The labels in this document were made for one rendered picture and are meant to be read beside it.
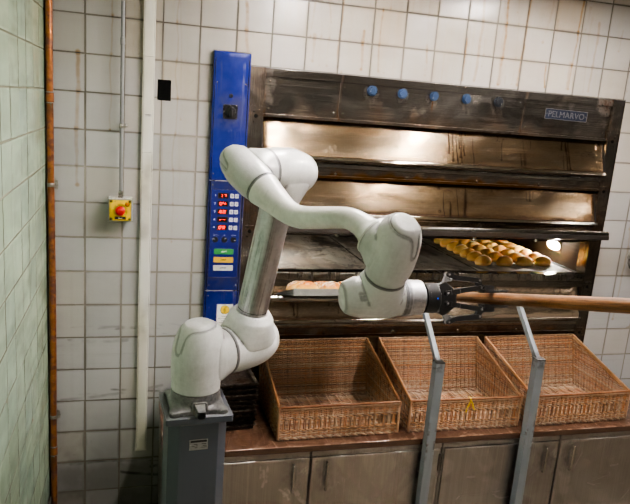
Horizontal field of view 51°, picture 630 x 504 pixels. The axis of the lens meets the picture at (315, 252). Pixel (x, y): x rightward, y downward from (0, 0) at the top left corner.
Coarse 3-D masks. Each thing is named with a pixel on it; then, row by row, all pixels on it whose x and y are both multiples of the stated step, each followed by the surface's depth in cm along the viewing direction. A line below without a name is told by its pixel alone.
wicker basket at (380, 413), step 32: (288, 352) 314; (320, 352) 318; (352, 352) 323; (288, 384) 314; (352, 384) 323; (384, 384) 303; (288, 416) 272; (320, 416) 276; (352, 416) 280; (384, 416) 301
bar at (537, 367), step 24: (432, 336) 281; (528, 336) 294; (432, 384) 276; (528, 384) 291; (432, 408) 277; (528, 408) 291; (432, 432) 280; (528, 432) 293; (432, 456) 283; (528, 456) 296
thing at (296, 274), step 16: (288, 272) 310; (304, 272) 312; (320, 272) 314; (336, 272) 316; (352, 272) 319; (416, 272) 328; (432, 272) 331; (464, 272) 336; (480, 272) 339; (496, 272) 342; (512, 272) 345; (528, 272) 347; (544, 272) 350; (560, 272) 353; (576, 272) 356
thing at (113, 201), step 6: (108, 198) 275; (114, 198) 276; (120, 198) 277; (126, 198) 278; (132, 198) 279; (108, 204) 276; (114, 204) 276; (120, 204) 276; (132, 204) 278; (108, 210) 276; (114, 210) 276; (126, 210) 278; (132, 210) 279; (108, 216) 277; (114, 216) 277; (120, 216) 278; (126, 216) 278; (132, 216) 280
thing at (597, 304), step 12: (468, 300) 178; (480, 300) 172; (492, 300) 166; (504, 300) 161; (516, 300) 156; (528, 300) 152; (540, 300) 147; (552, 300) 143; (564, 300) 139; (576, 300) 136; (588, 300) 132; (600, 300) 129; (612, 300) 126; (624, 300) 123; (612, 312) 127; (624, 312) 123
